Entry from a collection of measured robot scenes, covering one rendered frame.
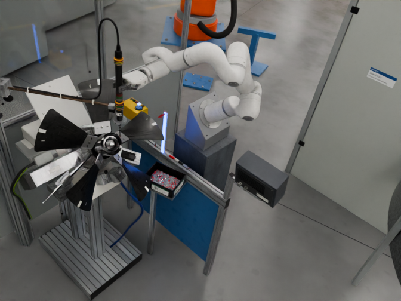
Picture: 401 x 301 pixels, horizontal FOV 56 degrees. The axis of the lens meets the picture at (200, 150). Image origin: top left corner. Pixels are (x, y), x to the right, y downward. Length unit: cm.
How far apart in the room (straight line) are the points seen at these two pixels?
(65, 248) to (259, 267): 146
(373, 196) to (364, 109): 80
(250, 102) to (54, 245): 178
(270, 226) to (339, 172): 80
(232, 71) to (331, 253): 206
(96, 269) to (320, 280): 167
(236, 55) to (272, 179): 63
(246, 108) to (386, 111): 138
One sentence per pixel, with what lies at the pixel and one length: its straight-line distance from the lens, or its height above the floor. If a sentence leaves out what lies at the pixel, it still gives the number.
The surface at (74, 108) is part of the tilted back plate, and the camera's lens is 226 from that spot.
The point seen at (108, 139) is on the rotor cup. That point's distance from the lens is 200.
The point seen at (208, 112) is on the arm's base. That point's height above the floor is 117.
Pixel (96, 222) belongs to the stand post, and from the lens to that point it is 262.
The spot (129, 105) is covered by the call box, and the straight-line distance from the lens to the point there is 254.
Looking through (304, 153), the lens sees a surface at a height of 31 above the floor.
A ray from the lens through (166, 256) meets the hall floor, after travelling 302.
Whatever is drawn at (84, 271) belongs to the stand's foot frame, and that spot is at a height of 8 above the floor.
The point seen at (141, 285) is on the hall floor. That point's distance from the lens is 290.
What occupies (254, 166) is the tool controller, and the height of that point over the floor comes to 124.
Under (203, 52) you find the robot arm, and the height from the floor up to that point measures 174.
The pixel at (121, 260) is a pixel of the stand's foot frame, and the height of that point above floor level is 8.
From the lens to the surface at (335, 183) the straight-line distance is 368.
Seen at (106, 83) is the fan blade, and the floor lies 141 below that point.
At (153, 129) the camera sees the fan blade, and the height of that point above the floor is 116.
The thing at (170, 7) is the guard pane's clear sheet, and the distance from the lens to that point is 309.
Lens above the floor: 255
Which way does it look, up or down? 41 degrees down
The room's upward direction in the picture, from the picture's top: 10 degrees clockwise
